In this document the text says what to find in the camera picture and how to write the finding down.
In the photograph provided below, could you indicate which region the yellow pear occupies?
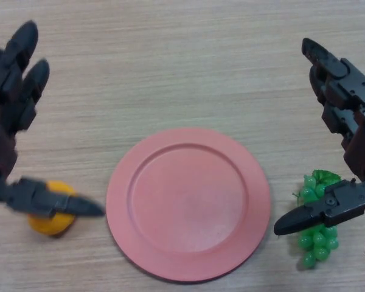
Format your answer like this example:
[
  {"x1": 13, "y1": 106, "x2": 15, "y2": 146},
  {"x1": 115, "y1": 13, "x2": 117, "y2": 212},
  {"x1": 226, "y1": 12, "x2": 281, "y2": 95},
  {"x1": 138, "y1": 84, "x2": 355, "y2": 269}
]
[{"x1": 29, "y1": 180, "x2": 77, "y2": 237}]

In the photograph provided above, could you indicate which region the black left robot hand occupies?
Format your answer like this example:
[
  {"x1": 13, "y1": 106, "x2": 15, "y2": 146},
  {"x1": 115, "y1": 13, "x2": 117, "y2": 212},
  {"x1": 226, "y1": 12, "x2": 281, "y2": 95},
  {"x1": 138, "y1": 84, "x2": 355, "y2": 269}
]
[{"x1": 0, "y1": 20, "x2": 106, "y2": 219}]

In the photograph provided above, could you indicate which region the green grape bunch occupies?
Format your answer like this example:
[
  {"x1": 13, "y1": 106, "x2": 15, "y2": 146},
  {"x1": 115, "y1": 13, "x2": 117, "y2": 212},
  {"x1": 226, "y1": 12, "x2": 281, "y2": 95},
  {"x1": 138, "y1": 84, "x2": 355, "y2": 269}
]
[{"x1": 293, "y1": 169, "x2": 343, "y2": 270}]

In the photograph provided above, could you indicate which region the pink round plate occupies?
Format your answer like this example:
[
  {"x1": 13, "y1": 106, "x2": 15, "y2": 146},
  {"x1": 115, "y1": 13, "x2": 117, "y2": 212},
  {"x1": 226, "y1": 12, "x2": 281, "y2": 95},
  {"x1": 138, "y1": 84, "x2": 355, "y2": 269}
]
[{"x1": 106, "y1": 127, "x2": 273, "y2": 282}]

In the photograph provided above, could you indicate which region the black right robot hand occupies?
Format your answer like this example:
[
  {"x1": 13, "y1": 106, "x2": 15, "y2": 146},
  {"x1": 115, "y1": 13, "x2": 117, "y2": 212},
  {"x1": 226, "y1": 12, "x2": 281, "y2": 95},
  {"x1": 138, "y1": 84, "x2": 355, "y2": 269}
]
[{"x1": 273, "y1": 38, "x2": 365, "y2": 235}]

